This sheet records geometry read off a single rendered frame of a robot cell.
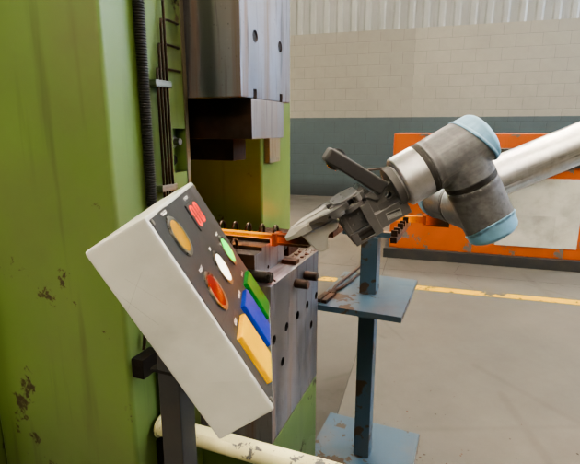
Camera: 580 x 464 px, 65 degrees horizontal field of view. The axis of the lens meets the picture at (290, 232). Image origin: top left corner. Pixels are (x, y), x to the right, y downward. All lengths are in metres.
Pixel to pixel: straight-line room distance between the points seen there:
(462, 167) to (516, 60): 8.10
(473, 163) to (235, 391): 0.51
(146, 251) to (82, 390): 0.69
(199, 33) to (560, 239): 4.22
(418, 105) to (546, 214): 4.42
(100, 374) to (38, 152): 0.49
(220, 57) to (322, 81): 7.88
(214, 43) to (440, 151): 0.58
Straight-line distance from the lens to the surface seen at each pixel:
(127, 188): 0.96
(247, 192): 1.53
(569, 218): 4.88
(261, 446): 1.06
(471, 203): 0.82
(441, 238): 4.77
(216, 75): 1.11
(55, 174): 1.04
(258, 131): 1.14
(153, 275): 0.53
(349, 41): 8.95
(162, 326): 0.55
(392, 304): 1.61
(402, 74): 8.76
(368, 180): 0.76
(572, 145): 1.09
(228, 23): 1.11
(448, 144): 0.78
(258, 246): 1.21
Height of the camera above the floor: 1.29
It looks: 13 degrees down
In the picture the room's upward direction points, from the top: straight up
